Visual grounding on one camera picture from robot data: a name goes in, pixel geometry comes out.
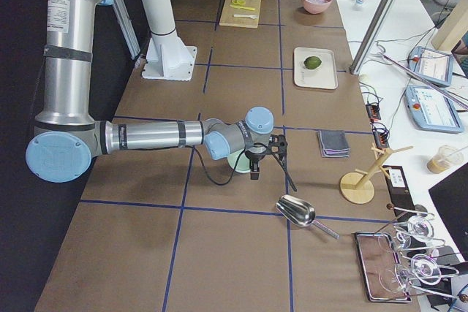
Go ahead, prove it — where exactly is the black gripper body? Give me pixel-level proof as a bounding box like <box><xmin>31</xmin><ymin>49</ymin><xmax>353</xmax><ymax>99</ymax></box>
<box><xmin>245</xmin><ymin>146</ymin><xmax>266</xmax><ymax>167</ymax></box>

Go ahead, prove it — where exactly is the light green bowl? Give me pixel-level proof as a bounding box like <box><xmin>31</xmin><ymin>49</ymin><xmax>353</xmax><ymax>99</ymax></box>
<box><xmin>227</xmin><ymin>150</ymin><xmax>250</xmax><ymax>174</ymax></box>

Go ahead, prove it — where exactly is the white plastic spoon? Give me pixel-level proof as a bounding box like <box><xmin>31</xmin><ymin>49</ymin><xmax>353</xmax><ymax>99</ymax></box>
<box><xmin>233</xmin><ymin>14</ymin><xmax>258</xmax><ymax>20</ymax></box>

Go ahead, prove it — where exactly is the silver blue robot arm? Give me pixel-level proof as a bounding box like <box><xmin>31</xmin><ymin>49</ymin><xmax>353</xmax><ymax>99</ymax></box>
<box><xmin>26</xmin><ymin>0</ymin><xmax>274</xmax><ymax>183</ymax></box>

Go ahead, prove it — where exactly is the metal scoop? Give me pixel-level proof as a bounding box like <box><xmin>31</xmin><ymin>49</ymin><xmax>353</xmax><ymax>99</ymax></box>
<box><xmin>276</xmin><ymin>194</ymin><xmax>340</xmax><ymax>240</ymax></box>

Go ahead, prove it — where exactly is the folded grey cloth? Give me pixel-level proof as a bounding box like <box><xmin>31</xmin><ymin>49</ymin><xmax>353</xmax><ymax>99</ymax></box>
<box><xmin>317</xmin><ymin>129</ymin><xmax>350</xmax><ymax>158</ymax></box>

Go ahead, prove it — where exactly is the beige tray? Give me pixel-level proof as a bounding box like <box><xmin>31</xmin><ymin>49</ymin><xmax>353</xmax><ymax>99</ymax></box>
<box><xmin>293</xmin><ymin>47</ymin><xmax>338</xmax><ymax>90</ymax></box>

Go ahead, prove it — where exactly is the wooden mug tree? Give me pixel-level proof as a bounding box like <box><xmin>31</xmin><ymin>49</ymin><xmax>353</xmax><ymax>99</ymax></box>
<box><xmin>339</xmin><ymin>143</ymin><xmax>412</xmax><ymax>205</ymax></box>

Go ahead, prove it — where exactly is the green lime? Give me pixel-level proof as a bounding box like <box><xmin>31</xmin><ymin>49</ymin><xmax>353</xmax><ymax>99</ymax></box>
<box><xmin>303</xmin><ymin>56</ymin><xmax>322</xmax><ymax>70</ymax></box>

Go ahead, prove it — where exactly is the black power strip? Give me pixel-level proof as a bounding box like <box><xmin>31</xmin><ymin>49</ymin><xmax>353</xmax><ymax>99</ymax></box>
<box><xmin>365</xmin><ymin>102</ymin><xmax>390</xmax><ymax>149</ymax></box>

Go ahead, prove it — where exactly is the white pillar with base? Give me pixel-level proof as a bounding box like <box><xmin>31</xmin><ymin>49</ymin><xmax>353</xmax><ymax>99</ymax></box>
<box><xmin>142</xmin><ymin>0</ymin><xmax>197</xmax><ymax>81</ymax></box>

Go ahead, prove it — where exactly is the wooden cutting board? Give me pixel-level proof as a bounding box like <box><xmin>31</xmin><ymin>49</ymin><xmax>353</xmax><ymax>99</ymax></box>
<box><xmin>219</xmin><ymin>0</ymin><xmax>261</xmax><ymax>28</ymax></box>

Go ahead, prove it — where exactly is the yellow plastic knife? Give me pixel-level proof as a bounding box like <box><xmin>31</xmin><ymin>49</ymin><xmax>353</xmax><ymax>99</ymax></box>
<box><xmin>230</xmin><ymin>4</ymin><xmax>256</xmax><ymax>11</ymax></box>

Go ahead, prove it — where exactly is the black box with label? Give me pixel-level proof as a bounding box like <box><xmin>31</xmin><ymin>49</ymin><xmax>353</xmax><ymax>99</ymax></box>
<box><xmin>385</xmin><ymin>165</ymin><xmax>414</xmax><ymax>210</ymax></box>

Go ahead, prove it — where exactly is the metal tray with glasses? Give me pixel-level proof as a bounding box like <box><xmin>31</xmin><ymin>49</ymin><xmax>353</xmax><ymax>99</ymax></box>
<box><xmin>354</xmin><ymin>232</ymin><xmax>412</xmax><ymax>303</ymax></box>

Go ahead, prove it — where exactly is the near teach pendant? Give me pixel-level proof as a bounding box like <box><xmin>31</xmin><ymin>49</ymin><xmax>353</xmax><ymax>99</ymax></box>
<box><xmin>405</xmin><ymin>85</ymin><xmax>464</xmax><ymax>134</ymax></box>

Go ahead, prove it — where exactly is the teach pendant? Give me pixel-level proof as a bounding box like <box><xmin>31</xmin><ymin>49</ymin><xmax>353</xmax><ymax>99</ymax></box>
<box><xmin>408</xmin><ymin>46</ymin><xmax>454</xmax><ymax>88</ymax></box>
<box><xmin>405</xmin><ymin>85</ymin><xmax>464</xmax><ymax>134</ymax></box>

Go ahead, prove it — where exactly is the iced coffee plastic cup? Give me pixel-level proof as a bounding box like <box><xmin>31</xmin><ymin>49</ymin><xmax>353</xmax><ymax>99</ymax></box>
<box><xmin>426</xmin><ymin>145</ymin><xmax>464</xmax><ymax>174</ymax></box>

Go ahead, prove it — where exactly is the black monitor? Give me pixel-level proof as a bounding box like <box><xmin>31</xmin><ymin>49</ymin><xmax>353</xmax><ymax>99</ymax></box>
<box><xmin>429</xmin><ymin>165</ymin><xmax>467</xmax><ymax>253</ymax></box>

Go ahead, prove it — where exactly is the far teach pendant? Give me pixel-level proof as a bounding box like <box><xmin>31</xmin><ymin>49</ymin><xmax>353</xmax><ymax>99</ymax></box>
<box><xmin>408</xmin><ymin>46</ymin><xmax>454</xmax><ymax>88</ymax></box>

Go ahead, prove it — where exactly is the reacher grabber stick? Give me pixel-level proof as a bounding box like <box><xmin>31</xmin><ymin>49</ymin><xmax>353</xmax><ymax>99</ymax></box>
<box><xmin>376</xmin><ymin>44</ymin><xmax>468</xmax><ymax>113</ymax></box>

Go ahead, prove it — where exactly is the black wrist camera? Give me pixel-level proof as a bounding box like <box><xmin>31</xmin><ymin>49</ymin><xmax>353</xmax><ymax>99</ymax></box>
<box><xmin>268</xmin><ymin>134</ymin><xmax>287</xmax><ymax>155</ymax></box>

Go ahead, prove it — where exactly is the black robot cable right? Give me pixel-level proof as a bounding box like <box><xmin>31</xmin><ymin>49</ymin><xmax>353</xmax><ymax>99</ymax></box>
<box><xmin>191</xmin><ymin>143</ymin><xmax>298</xmax><ymax>192</ymax></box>

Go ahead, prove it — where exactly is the aluminium frame post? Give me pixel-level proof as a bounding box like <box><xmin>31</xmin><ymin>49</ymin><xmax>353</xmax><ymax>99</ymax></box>
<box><xmin>350</xmin><ymin>0</ymin><xmax>395</xmax><ymax>75</ymax></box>

